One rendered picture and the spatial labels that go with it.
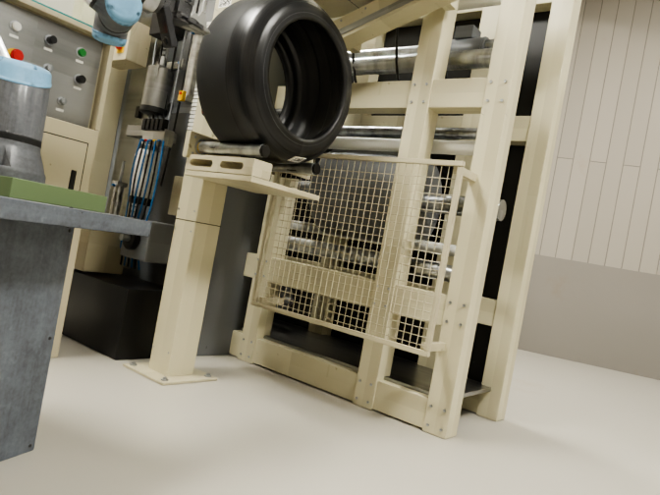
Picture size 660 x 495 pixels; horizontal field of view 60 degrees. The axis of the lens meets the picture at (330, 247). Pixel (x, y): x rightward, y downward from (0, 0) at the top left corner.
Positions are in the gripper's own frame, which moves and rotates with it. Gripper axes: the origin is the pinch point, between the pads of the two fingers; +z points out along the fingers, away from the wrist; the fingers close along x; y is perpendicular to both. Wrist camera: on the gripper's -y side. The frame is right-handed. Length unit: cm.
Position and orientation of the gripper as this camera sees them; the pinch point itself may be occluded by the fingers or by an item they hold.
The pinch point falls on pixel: (205, 33)
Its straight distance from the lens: 198.6
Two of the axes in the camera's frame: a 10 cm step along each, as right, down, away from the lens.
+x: -7.7, -1.5, 6.2
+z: 6.1, 1.1, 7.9
